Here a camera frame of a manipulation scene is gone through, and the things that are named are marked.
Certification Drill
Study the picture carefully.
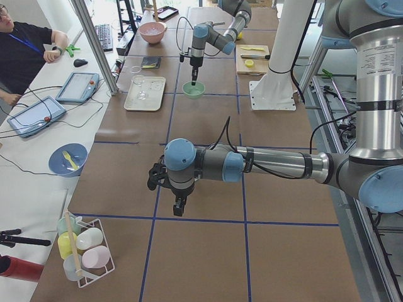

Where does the white cup in rack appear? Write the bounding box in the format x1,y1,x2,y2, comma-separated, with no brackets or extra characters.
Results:
76,227,103,250

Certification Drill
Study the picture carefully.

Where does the blue bowl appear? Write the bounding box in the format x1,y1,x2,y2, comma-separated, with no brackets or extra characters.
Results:
48,143,88,177

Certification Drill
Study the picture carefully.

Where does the green bowl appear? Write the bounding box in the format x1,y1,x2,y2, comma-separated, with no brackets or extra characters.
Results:
182,81,205,99

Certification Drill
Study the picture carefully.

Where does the lemon half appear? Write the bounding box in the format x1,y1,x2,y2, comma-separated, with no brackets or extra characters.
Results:
244,59,254,67

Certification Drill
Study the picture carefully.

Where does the metal cylinder tool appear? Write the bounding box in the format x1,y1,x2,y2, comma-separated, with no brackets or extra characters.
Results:
241,54,271,60

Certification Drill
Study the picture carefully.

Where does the seated person in black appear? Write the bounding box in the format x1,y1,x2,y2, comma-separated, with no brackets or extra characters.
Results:
1,4,69,106

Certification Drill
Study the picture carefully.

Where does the grey folded cloth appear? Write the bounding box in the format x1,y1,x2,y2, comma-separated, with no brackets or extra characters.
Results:
140,56,161,69

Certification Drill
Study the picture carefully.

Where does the green cup in rack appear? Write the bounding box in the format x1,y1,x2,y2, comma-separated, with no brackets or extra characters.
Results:
57,214,81,235

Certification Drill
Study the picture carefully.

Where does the white wire cup rack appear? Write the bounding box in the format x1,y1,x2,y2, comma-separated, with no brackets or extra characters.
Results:
63,211,115,288

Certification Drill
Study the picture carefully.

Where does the aluminium frame post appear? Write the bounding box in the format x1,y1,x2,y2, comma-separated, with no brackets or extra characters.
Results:
71,0,118,96

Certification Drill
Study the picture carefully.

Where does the black computer mouse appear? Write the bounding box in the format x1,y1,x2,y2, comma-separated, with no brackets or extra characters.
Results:
73,59,88,67

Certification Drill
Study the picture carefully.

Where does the wooden cutting board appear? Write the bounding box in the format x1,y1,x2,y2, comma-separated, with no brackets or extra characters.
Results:
236,45,270,75

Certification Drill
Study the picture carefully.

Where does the wine glass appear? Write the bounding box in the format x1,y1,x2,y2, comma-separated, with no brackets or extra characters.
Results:
132,74,148,100

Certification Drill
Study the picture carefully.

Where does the pink bowl with ice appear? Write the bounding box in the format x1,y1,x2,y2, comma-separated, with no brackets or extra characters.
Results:
138,22,167,44

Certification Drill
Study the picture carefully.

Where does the small glass dish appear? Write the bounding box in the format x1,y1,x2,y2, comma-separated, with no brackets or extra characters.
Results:
130,66,142,74

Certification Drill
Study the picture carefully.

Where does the teach pendant tablet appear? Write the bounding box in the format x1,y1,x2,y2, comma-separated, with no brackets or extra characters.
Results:
7,96,67,138
55,72,99,104

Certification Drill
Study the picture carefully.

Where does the yellow cup in rack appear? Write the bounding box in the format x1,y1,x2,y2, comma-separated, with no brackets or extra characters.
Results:
57,232,72,260

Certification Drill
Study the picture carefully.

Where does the yellow plastic fork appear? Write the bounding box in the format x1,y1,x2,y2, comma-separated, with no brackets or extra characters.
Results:
62,150,79,171

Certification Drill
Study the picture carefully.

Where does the black keyboard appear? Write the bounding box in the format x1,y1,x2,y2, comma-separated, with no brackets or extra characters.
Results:
94,24,113,52

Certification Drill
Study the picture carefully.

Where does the red cylinder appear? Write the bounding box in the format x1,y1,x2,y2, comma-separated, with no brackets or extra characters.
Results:
1,255,44,282

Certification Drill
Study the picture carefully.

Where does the yellow plastic knife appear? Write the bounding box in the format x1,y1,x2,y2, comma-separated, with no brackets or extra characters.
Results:
241,47,266,52

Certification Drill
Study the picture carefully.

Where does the pink cup in rack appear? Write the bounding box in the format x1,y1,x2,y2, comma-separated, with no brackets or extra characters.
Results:
82,245,111,269

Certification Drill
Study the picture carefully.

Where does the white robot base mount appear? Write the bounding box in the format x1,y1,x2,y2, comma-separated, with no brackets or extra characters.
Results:
249,0,316,111

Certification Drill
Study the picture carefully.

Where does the far teach pendant tablet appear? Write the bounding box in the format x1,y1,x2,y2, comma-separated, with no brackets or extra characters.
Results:
55,72,99,104

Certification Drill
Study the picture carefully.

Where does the near teach pendant tablet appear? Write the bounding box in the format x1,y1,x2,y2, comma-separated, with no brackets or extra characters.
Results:
7,96,67,138

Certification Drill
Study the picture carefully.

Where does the cream bear tray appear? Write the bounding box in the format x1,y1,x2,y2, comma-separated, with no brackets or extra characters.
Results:
123,75,166,111

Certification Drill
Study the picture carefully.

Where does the black tripod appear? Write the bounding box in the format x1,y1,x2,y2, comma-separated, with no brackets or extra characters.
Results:
1,228,51,248

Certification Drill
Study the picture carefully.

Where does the green clamp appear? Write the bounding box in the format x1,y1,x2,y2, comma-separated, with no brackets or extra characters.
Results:
65,44,80,57

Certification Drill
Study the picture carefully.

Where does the clear cup in rack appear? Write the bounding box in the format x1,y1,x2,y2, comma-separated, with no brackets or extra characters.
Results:
63,254,82,281

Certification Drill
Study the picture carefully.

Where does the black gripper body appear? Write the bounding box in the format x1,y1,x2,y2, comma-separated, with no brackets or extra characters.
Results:
191,66,199,79
172,188,190,208

